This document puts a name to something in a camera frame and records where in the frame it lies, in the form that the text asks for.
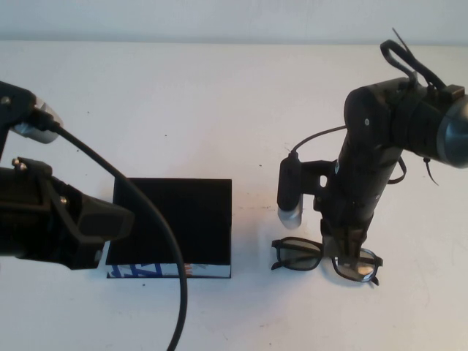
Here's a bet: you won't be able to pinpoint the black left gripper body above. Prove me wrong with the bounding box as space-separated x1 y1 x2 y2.
0 157 86 271

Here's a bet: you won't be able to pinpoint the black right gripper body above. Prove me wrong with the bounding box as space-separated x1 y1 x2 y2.
320 149 400 235

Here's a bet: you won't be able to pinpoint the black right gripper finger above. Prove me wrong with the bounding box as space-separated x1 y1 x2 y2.
347 230 367 268
323 232 348 266

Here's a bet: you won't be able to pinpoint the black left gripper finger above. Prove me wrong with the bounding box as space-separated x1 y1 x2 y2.
77 193 136 244
69 242 106 271

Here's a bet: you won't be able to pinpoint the black frame glasses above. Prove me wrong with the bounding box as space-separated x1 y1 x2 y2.
271 236 384 287

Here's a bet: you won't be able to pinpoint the black glasses case blue print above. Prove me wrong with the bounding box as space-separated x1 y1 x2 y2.
105 178 233 279

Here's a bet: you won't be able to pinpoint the black zip tie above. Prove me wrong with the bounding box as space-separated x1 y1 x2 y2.
392 27 418 83
423 156 439 187

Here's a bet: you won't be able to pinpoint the black right camera mount bracket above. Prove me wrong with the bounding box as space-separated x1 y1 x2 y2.
298 159 341 214

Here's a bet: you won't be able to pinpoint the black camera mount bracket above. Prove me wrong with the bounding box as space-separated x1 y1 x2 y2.
0 80 37 158
298 159 341 214

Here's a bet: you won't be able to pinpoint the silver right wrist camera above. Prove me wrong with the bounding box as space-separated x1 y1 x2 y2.
277 153 305 230

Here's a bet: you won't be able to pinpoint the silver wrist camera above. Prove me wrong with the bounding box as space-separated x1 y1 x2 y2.
277 153 305 230
10 97 64 145

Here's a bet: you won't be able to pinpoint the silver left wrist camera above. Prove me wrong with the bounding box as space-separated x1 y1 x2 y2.
10 97 64 145

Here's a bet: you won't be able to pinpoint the thick black left camera cable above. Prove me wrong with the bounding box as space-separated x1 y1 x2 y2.
31 109 189 351

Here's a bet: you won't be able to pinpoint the black left camera mount bracket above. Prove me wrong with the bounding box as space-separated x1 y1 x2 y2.
0 80 37 158

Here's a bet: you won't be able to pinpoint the black right camera cable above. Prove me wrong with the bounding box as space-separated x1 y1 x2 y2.
288 39 448 186

